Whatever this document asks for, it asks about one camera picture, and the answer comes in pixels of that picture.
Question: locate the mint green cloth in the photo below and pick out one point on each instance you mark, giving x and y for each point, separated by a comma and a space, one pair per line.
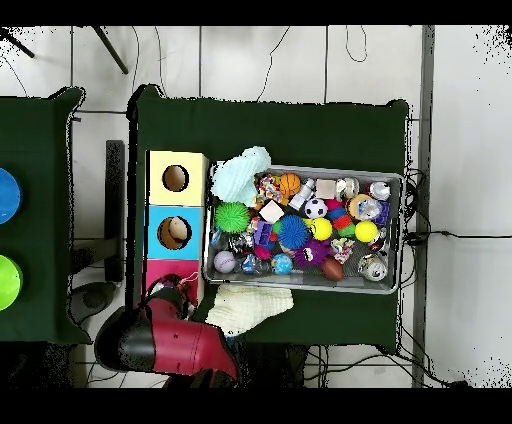
238, 176

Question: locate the cream yellow cloth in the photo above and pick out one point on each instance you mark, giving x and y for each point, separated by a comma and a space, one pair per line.
248, 308

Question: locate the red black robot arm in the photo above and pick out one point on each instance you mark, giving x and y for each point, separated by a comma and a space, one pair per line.
176, 344

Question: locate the wooden box with three holes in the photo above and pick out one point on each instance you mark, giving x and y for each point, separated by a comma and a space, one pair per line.
176, 196

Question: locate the shallow clear mesh bin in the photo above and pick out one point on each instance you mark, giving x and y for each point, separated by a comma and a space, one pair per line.
394, 208

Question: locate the green spiky ball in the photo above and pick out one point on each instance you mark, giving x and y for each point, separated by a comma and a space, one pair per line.
232, 217

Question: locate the orange toy basketball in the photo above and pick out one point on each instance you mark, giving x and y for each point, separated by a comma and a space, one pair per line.
289, 184

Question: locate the blue globe ball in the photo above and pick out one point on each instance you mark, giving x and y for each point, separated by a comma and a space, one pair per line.
282, 264

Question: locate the white baseball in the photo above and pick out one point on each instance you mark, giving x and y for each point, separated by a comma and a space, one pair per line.
224, 262

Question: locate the black white soccer ball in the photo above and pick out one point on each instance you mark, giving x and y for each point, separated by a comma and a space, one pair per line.
316, 208

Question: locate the large yellow ball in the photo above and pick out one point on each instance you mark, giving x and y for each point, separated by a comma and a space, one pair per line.
322, 228

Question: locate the plain wooden block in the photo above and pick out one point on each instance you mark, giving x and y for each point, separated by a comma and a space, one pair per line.
326, 188

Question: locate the small yellow ball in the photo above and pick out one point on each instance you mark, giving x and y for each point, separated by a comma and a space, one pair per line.
366, 232

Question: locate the black tripod leg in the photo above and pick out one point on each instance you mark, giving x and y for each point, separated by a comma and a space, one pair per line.
111, 50
18, 46

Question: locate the dark green side table cloth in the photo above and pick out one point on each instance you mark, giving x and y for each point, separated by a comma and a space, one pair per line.
36, 140

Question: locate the blue bowl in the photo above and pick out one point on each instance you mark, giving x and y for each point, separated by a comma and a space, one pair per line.
8, 196

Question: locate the bright green bowl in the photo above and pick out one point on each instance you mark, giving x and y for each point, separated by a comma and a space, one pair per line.
8, 282

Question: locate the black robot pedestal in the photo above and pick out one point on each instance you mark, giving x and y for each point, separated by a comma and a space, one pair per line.
272, 368

